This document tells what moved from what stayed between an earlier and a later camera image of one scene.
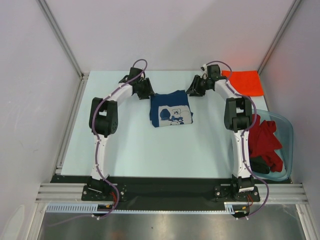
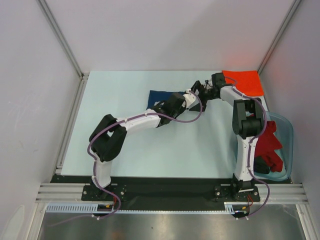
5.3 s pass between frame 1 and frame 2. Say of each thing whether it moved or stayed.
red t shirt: stayed
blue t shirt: moved
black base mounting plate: stayed
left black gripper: moved
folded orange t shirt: stayed
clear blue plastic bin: stayed
